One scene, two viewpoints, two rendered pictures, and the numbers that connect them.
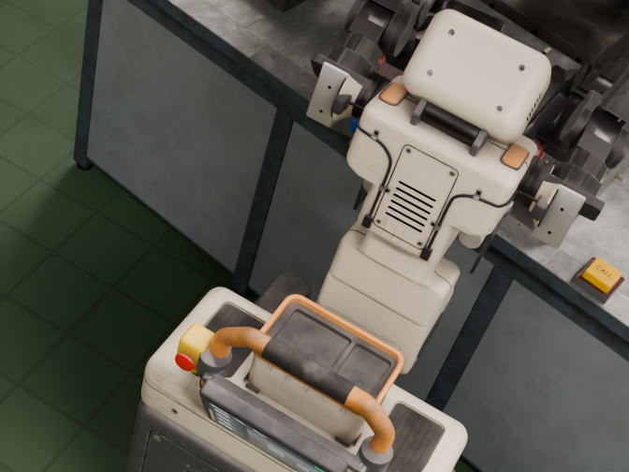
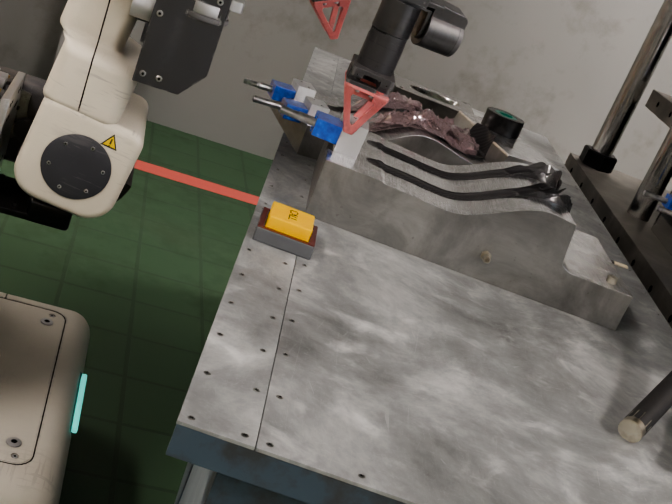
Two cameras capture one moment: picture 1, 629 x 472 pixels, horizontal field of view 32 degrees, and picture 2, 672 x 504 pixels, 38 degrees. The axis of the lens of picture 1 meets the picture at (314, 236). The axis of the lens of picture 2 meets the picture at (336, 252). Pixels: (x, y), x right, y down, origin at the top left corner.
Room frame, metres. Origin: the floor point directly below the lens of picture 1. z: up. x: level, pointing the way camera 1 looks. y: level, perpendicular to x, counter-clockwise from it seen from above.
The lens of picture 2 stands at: (1.10, -1.66, 1.26)
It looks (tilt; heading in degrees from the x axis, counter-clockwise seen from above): 20 degrees down; 58
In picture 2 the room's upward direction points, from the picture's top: 22 degrees clockwise
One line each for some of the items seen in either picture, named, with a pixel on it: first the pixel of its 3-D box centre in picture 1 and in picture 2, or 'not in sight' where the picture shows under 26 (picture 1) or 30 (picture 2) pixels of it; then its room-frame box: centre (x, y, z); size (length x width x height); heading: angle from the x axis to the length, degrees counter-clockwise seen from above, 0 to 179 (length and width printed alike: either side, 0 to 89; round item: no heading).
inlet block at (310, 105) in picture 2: not in sight; (288, 108); (1.83, -0.13, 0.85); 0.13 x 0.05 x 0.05; 171
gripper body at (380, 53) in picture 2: (567, 133); (379, 56); (1.81, -0.41, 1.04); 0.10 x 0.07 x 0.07; 65
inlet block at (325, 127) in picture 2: not in sight; (321, 125); (1.77, -0.39, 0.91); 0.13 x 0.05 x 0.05; 155
